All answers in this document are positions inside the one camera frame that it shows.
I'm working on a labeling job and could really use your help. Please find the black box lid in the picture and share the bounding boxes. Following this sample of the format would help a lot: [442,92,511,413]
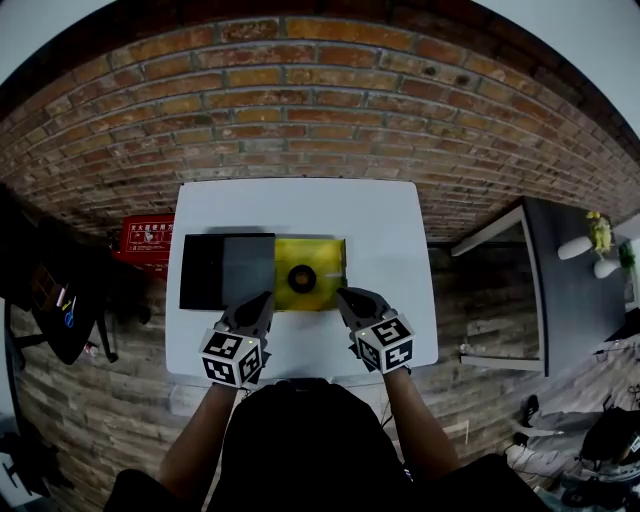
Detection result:
[178,232,277,312]

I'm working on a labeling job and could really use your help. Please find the black tripod stand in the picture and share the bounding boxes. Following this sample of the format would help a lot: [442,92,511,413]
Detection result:
[0,430,76,499]

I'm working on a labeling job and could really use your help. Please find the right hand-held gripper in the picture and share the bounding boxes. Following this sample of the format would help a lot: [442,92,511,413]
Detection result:
[335,286,416,376]

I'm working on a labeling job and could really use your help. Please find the black chair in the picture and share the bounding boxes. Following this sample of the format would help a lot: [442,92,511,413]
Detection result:
[0,185,151,367]

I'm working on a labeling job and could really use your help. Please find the white long vase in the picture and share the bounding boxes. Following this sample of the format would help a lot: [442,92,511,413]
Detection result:
[557,235,594,261]

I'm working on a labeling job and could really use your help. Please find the green plant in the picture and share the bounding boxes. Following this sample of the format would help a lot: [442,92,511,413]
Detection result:
[618,240,637,275]

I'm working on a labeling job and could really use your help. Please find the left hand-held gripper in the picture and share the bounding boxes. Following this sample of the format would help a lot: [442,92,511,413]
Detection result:
[198,291,275,390]

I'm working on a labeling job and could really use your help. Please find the red cabinet box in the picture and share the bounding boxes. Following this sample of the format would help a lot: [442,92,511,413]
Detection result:
[110,213,176,272]

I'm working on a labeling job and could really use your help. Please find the white desk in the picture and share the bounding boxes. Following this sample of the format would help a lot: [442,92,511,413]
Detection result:
[164,178,440,380]

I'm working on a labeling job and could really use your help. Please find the white round vase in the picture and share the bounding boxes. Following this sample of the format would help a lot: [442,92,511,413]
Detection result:
[593,257,622,280]

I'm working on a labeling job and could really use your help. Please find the person's right forearm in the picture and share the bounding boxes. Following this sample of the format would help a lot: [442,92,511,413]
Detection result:
[382,367,462,485]

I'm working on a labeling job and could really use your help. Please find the yellow flowers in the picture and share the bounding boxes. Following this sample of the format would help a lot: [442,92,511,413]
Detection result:
[585,210,614,261]

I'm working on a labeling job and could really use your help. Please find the black tape roll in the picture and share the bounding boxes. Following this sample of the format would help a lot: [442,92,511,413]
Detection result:
[287,264,318,294]

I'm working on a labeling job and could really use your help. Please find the black bag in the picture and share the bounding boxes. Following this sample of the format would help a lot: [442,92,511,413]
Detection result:
[579,405,640,469]

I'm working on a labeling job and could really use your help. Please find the person's left forearm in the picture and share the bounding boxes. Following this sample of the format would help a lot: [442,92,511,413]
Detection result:
[158,382,239,500]

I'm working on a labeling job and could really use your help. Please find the person's black clothing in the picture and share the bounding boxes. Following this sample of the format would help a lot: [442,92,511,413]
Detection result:
[102,378,551,512]

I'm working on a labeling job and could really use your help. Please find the yellow-lined box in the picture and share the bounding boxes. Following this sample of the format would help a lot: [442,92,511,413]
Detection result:
[273,237,349,313]

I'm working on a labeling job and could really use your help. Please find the dark grey table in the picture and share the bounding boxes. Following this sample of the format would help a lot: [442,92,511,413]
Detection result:
[450,195,640,378]

